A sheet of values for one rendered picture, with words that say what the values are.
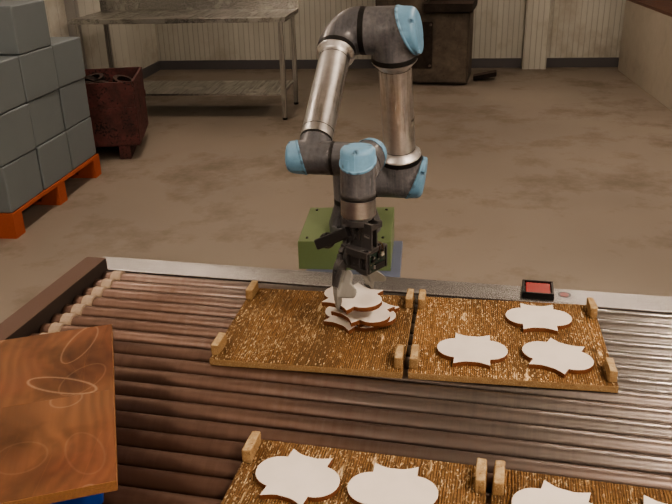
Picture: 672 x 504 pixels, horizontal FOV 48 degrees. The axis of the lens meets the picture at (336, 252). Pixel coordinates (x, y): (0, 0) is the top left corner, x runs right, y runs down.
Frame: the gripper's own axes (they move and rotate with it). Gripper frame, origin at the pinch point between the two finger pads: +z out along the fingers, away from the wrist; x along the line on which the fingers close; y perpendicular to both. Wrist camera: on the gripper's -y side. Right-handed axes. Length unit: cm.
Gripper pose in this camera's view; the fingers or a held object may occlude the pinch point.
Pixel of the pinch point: (352, 297)
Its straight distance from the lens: 172.4
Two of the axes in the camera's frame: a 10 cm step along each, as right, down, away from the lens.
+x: 6.7, -3.1, 6.7
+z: 0.3, 9.2, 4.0
